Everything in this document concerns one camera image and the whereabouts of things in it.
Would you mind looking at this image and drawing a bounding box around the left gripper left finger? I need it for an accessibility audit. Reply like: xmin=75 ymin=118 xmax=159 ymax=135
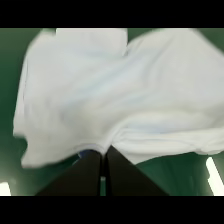
xmin=34 ymin=150 xmax=103 ymax=197

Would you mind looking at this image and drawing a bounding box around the white T-shirt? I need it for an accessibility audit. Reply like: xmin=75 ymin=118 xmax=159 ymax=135
xmin=12 ymin=27 xmax=224 ymax=169

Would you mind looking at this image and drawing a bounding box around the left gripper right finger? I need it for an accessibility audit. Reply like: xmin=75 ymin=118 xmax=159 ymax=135
xmin=105 ymin=145 xmax=169 ymax=197

